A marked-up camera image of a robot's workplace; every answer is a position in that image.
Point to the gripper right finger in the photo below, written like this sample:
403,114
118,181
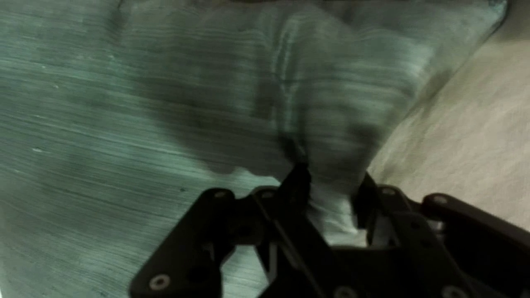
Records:
418,231

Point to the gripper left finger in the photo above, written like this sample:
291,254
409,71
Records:
194,244

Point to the blue pillow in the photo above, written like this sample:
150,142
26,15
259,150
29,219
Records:
331,82

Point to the beige sofa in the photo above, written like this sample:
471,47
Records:
472,124

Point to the blue cushion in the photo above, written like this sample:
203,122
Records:
74,165

